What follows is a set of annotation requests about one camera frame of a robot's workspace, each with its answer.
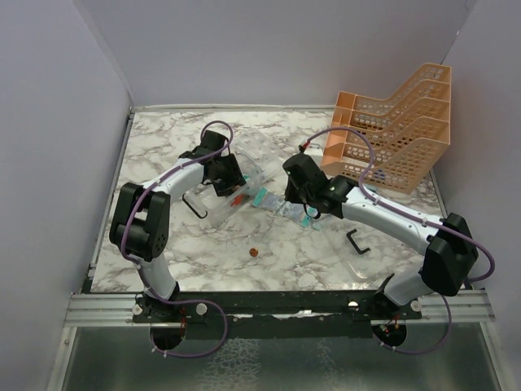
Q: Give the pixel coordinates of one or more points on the orange plastic file organizer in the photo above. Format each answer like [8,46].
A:
[402,136]

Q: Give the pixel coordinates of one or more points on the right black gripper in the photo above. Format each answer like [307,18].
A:
[291,195]

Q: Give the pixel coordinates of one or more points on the clear plastic medicine box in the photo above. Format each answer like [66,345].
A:
[221,208]

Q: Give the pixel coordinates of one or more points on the black box handle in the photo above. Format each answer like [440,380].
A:
[193,207]

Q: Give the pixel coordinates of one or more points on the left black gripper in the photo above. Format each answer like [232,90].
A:
[235,177]

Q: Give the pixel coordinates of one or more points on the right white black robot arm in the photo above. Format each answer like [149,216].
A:
[444,243]

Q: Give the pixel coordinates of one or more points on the clear plastic box lid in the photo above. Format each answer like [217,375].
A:
[356,245]

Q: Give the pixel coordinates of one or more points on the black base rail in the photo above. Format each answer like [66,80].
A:
[268,315]

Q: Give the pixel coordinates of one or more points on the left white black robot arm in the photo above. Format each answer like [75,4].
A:
[140,223]

